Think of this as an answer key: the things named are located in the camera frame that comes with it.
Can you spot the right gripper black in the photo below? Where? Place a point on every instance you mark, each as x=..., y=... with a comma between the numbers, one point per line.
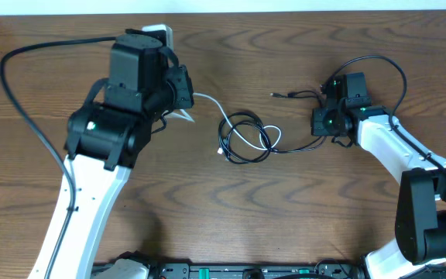
x=317, y=127

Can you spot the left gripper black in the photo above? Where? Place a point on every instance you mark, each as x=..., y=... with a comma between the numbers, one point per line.
x=180, y=78

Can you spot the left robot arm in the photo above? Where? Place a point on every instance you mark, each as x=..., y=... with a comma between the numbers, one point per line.
x=104, y=138

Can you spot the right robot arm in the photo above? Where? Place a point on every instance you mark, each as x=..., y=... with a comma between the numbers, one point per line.
x=419, y=246

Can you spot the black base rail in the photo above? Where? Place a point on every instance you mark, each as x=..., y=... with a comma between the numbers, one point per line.
x=129, y=268

